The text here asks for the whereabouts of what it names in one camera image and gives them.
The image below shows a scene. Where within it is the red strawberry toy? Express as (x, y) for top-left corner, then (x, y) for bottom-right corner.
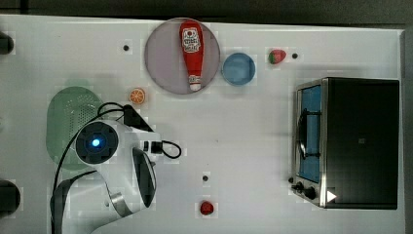
(268, 49), (286, 64)

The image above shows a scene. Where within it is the black cylinder post lower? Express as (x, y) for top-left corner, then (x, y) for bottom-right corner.
(0, 179), (20, 218)

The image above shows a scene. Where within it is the black toaster oven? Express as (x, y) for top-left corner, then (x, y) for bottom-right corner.
(289, 77), (400, 210)

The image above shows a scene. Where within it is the blue bowl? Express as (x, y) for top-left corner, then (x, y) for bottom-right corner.
(222, 53), (256, 86)

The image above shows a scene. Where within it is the black cylinder post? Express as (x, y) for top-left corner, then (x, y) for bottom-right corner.
(0, 179), (20, 218)
(0, 32), (15, 55)

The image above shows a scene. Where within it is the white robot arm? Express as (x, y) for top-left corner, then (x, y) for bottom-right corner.
(51, 120), (162, 234)

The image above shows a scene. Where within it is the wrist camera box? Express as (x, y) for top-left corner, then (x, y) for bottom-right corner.
(123, 104), (153, 132)

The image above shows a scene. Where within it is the black cylinder post upper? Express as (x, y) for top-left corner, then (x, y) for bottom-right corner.
(0, 32), (15, 55)

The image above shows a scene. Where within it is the small red toy fruit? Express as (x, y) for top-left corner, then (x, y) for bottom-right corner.
(200, 201), (214, 215)

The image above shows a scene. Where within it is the red plush ketchup bottle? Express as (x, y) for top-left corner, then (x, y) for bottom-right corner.
(179, 19), (205, 92)

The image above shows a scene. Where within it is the green perforated colander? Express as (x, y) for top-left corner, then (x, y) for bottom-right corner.
(46, 79), (102, 164)

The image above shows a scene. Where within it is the orange slice toy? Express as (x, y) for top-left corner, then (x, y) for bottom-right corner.
(129, 88), (146, 104)

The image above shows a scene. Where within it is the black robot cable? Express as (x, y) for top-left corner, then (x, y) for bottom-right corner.
(52, 101), (183, 234)

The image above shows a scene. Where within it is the grey round plate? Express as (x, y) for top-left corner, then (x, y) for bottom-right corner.
(144, 18), (220, 95)

